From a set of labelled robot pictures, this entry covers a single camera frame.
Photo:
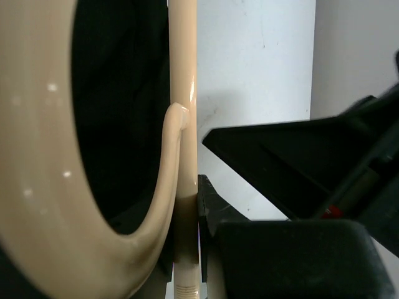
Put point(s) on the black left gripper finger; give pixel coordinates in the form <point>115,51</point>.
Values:
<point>242,258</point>

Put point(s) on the black trousers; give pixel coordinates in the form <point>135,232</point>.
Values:
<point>121,91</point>

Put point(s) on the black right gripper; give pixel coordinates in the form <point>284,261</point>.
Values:
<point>340,167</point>

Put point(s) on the beige plastic hanger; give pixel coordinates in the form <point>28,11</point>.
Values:
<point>51,227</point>

